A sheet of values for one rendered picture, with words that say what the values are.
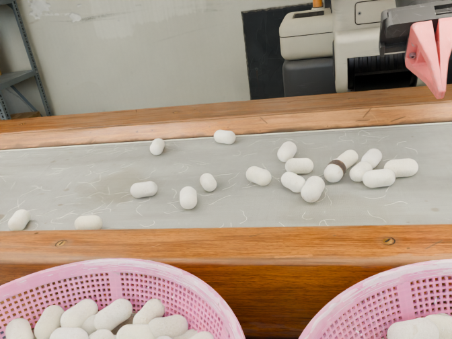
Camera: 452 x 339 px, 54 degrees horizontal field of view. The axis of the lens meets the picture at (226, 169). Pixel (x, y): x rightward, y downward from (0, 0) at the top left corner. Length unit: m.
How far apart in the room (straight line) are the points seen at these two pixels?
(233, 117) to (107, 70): 2.24
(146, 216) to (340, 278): 0.24
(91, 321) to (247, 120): 0.42
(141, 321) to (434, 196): 0.32
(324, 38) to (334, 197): 0.97
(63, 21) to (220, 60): 0.99
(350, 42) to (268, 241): 0.80
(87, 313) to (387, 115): 0.50
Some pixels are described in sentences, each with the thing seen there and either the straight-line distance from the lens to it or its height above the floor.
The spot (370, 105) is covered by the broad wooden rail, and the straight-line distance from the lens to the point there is 0.71.
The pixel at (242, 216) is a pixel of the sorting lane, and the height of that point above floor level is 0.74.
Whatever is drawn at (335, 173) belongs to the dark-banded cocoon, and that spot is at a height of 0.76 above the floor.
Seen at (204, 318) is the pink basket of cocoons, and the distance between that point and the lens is 0.35.
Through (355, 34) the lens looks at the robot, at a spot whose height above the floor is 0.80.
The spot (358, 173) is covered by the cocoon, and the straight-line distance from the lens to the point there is 0.52.
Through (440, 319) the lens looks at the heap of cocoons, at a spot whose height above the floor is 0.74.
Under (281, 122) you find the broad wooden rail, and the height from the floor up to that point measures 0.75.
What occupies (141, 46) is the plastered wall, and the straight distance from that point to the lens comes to 2.79.
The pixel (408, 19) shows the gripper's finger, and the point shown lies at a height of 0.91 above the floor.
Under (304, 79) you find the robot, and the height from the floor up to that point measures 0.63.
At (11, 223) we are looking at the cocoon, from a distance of 0.56.
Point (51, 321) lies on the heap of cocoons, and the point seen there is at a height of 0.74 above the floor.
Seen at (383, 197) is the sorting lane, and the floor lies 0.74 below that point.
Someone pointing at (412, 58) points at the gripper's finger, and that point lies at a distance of 0.56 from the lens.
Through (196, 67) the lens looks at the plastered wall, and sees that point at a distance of 2.71.
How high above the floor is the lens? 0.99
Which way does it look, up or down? 25 degrees down
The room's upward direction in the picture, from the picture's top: 9 degrees counter-clockwise
